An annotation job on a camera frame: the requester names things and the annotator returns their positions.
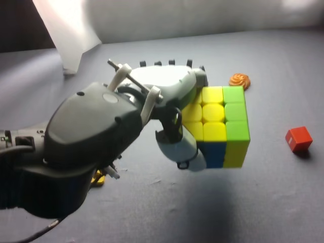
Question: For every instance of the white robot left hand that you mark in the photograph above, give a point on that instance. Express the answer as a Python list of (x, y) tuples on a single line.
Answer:
[(167, 81)]

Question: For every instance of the multicoloured Rubik's cube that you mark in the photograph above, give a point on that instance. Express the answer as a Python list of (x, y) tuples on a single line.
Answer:
[(227, 114)]

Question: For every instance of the red square block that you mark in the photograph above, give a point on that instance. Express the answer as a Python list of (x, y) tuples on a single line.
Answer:
[(298, 139)]

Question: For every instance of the orange swirl cookie toy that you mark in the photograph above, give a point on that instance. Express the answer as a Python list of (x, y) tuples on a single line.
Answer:
[(239, 80)]

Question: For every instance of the white backdrop sheet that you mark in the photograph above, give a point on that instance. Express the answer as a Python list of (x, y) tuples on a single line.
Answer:
[(202, 15)]

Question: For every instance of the white standing panel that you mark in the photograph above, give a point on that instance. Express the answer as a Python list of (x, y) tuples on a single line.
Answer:
[(68, 30)]

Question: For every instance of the small yellow two-hole block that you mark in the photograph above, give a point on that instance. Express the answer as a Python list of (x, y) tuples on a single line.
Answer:
[(100, 180)]

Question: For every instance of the grey table cloth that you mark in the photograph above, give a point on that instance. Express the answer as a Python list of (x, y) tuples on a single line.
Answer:
[(253, 202)]

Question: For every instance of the white camera bracket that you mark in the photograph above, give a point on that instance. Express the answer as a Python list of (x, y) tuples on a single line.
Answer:
[(149, 106)]

